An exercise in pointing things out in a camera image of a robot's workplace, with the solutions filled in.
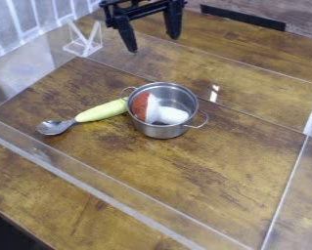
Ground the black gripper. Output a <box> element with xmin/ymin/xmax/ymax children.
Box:
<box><xmin>99</xmin><ymin>0</ymin><xmax>184</xmax><ymax>53</ymax></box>

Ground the black baseboard strip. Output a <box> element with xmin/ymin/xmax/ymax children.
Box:
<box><xmin>200</xmin><ymin>4</ymin><xmax>287</xmax><ymax>31</ymax></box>

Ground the clear acrylic stand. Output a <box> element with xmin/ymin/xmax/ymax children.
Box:
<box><xmin>63</xmin><ymin>21</ymin><xmax>103</xmax><ymax>58</ymax></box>

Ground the red and white plush mushroom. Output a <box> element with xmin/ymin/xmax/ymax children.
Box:
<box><xmin>130</xmin><ymin>92</ymin><xmax>189</xmax><ymax>125</ymax></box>

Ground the silver metal pot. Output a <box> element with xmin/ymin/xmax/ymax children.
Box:
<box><xmin>127</xmin><ymin>82</ymin><xmax>209</xmax><ymax>139</ymax></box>

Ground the spoon with yellow-green handle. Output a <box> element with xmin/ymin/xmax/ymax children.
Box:
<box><xmin>36</xmin><ymin>98</ymin><xmax>127</xmax><ymax>136</ymax></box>

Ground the clear acrylic enclosure panel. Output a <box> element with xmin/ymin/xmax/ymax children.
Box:
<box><xmin>0</xmin><ymin>121</ymin><xmax>252</xmax><ymax>250</ymax></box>

